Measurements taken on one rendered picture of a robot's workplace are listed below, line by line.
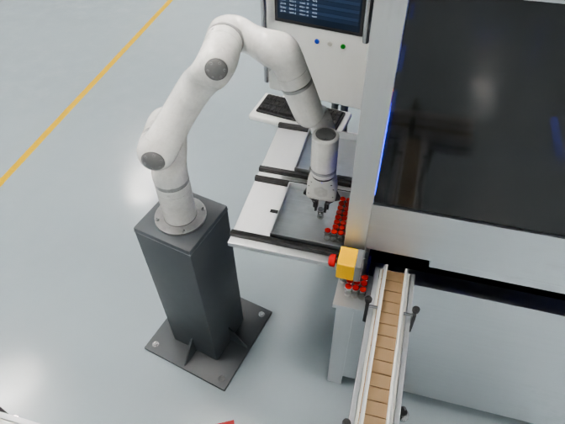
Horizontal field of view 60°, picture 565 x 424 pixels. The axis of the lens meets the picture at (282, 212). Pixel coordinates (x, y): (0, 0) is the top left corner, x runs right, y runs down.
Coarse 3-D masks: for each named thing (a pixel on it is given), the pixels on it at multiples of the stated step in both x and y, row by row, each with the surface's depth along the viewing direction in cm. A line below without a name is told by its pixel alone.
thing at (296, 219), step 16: (288, 192) 185; (288, 208) 179; (304, 208) 179; (336, 208) 179; (288, 224) 174; (304, 224) 174; (320, 224) 174; (288, 240) 167; (304, 240) 165; (320, 240) 169
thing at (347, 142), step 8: (344, 136) 204; (352, 136) 203; (304, 144) 200; (344, 144) 203; (352, 144) 203; (304, 152) 200; (344, 152) 199; (352, 152) 199; (304, 160) 197; (344, 160) 196; (352, 160) 196; (296, 168) 189; (304, 168) 189; (336, 168) 193; (344, 168) 193; (352, 168) 193; (344, 176) 186
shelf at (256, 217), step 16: (272, 144) 204; (288, 144) 204; (272, 160) 197; (288, 160) 197; (272, 176) 191; (256, 192) 185; (272, 192) 185; (256, 208) 180; (272, 208) 180; (240, 224) 175; (256, 224) 175; (272, 224) 175; (240, 240) 170; (288, 256) 166; (304, 256) 165; (320, 256) 165
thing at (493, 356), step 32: (416, 288) 157; (448, 288) 155; (480, 288) 155; (352, 320) 182; (416, 320) 170; (448, 320) 165; (480, 320) 161; (512, 320) 156; (544, 320) 152; (352, 352) 200; (416, 352) 187; (448, 352) 180; (480, 352) 175; (512, 352) 169; (544, 352) 164; (416, 384) 206; (448, 384) 198; (480, 384) 191; (512, 384) 185; (544, 384) 179; (512, 416) 204; (544, 416) 196
